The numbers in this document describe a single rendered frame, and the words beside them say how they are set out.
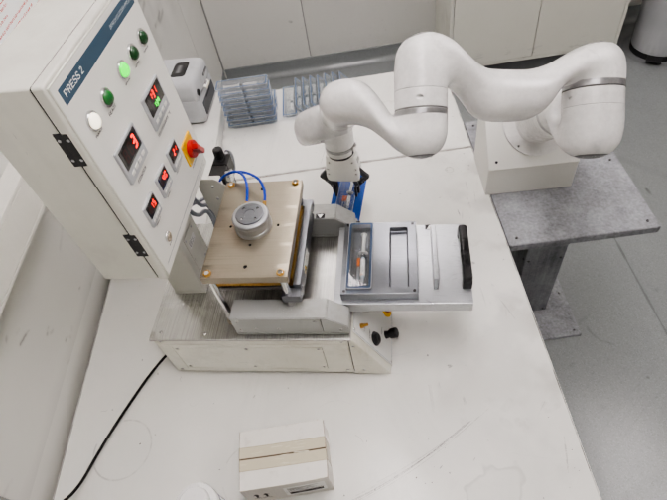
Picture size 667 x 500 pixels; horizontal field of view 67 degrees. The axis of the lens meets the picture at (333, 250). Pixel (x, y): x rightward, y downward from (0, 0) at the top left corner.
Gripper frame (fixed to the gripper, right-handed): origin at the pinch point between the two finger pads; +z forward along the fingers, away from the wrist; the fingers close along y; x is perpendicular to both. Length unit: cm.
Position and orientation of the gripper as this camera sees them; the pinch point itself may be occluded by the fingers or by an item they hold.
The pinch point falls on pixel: (346, 189)
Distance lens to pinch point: 158.4
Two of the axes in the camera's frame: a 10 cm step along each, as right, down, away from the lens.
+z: 1.3, 6.2, 7.7
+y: -9.8, -0.5, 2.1
